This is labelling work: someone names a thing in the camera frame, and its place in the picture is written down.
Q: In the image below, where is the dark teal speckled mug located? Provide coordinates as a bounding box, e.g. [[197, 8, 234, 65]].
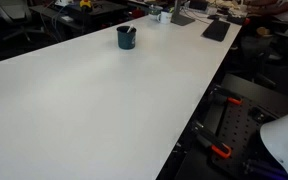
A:
[[116, 25, 138, 51]]

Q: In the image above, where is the white coffee mug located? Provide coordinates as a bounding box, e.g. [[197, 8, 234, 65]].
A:
[[156, 10, 173, 25]]

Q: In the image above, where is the red object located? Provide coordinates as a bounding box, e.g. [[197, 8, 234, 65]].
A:
[[132, 9, 145, 19]]

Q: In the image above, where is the grey monitor stand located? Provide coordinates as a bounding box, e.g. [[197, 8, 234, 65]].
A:
[[170, 0, 196, 27]]

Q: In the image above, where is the black background desk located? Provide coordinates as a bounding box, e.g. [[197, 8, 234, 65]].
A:
[[28, 0, 129, 34]]

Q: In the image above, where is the black keyboard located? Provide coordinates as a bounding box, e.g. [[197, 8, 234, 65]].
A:
[[201, 19, 231, 43]]

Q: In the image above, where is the dark laptop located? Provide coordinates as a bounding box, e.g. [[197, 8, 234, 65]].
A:
[[188, 0, 210, 13]]

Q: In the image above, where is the black perforated mounting board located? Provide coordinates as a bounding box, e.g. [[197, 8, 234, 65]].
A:
[[210, 96, 285, 180]]

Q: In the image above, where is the black box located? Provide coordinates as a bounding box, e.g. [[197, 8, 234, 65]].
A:
[[227, 13, 249, 26]]

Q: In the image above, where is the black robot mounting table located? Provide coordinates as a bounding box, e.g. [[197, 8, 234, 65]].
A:
[[173, 73, 288, 180]]

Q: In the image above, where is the grey office chair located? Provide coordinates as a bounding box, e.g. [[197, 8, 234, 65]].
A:
[[0, 0, 47, 43]]

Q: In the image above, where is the person in white shirt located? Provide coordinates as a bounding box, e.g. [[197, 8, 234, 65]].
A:
[[243, 0, 288, 23]]

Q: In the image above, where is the black clamp orange handle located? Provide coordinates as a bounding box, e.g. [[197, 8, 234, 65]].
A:
[[191, 121, 233, 159], [207, 87, 243, 107]]

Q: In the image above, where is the blue cable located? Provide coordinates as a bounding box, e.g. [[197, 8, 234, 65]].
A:
[[51, 4, 68, 33]]

